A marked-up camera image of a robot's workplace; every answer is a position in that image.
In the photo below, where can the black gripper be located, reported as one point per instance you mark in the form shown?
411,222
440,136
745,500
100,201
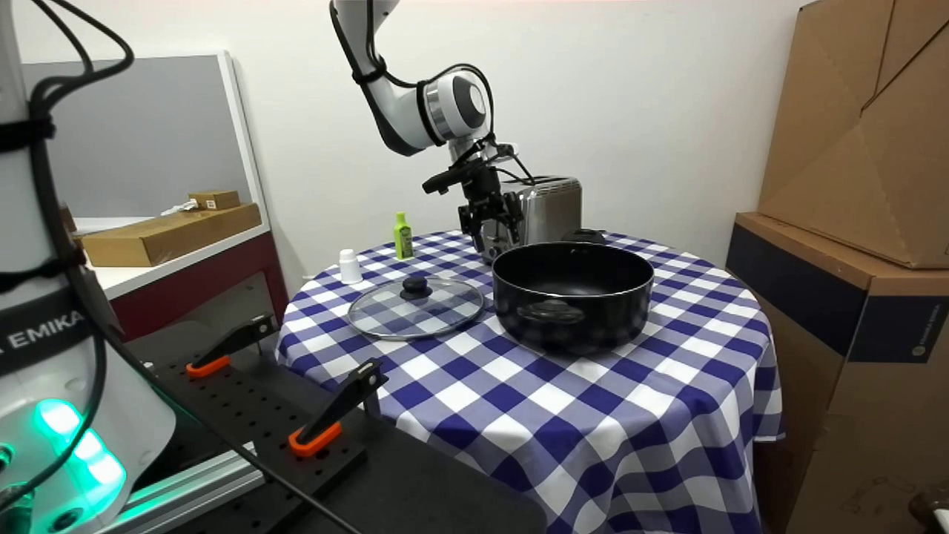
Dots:
486,200

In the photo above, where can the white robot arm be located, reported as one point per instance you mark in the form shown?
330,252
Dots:
454,108

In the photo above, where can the silver toaster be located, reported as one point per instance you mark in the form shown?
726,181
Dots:
549,209

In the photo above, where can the black cooking pot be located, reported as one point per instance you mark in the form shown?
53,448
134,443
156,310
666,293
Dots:
572,299

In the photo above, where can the green plastic bottle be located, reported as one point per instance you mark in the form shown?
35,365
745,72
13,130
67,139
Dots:
402,236

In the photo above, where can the glass pot lid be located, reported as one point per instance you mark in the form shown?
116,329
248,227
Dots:
417,305

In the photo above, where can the small clear white bottle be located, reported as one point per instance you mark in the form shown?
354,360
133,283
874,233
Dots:
351,267

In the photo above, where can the black orange clamp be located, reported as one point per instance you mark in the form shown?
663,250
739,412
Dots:
219,356
354,391

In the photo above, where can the blue white checkered tablecloth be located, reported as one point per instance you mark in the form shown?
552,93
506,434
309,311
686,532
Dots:
655,437

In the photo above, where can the red side cabinet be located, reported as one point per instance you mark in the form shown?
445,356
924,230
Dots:
152,296

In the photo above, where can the large cardboard box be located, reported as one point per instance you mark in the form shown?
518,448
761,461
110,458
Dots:
849,259

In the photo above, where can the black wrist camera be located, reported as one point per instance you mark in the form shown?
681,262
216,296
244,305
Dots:
474,176

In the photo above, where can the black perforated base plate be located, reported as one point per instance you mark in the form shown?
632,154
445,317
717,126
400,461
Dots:
253,408

